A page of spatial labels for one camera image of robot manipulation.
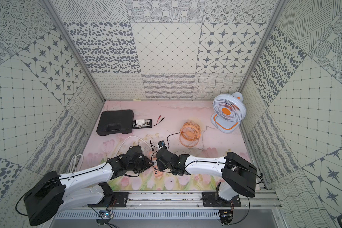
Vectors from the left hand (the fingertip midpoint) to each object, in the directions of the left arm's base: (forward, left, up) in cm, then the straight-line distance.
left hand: (154, 160), depth 82 cm
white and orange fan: (+26, -46, +16) cm, 55 cm away
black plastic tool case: (+29, +33, -1) cm, 44 cm away
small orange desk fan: (+17, -22, +3) cm, 28 cm away
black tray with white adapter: (+28, +13, -1) cm, 31 cm away
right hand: (0, -4, 0) cm, 4 cm away
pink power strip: (-6, -2, -3) cm, 7 cm away
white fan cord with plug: (+11, -30, -5) cm, 33 cm away
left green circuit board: (-27, +22, -5) cm, 35 cm away
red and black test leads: (+34, +2, -4) cm, 35 cm away
